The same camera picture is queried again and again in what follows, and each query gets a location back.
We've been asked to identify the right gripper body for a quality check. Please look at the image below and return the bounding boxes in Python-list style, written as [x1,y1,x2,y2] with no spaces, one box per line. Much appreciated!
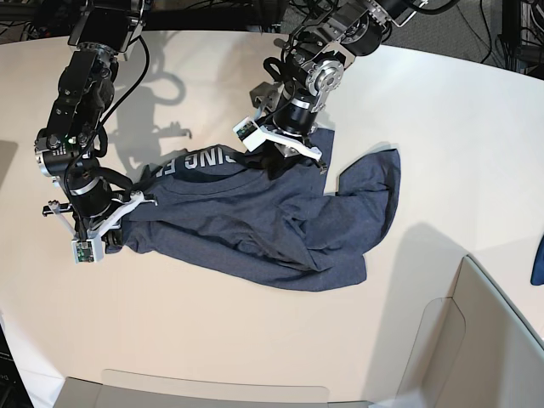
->
[42,178,157,244]

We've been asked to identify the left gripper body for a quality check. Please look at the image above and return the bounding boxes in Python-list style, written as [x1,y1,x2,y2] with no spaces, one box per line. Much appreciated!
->
[236,99,326,174]

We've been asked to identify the dark blue t-shirt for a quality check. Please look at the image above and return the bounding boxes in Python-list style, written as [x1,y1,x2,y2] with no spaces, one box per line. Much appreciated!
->
[105,144,401,292]

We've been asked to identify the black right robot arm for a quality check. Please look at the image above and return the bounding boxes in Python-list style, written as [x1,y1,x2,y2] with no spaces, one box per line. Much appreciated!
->
[34,1,156,264]

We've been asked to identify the black device lower left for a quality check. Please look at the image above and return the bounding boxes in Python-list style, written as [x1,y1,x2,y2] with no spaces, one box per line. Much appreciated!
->
[0,331,33,408]

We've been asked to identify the blue cloth at right edge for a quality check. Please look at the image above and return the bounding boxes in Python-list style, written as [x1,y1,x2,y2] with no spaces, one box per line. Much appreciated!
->
[530,237,544,286]

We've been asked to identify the grey cardboard box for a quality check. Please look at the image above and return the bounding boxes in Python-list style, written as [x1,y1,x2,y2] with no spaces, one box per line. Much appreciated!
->
[55,256,543,407]

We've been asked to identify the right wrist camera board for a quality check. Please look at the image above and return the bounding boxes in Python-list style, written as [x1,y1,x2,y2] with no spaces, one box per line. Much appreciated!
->
[71,237,104,264]

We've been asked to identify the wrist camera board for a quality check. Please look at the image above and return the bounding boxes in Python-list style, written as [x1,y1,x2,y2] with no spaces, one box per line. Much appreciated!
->
[71,237,104,264]
[233,116,266,152]

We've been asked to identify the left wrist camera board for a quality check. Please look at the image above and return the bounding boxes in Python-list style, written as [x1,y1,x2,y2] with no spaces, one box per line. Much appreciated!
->
[233,116,266,152]

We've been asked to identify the black cable bundle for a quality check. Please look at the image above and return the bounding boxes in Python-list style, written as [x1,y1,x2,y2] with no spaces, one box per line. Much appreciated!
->
[450,0,544,80]

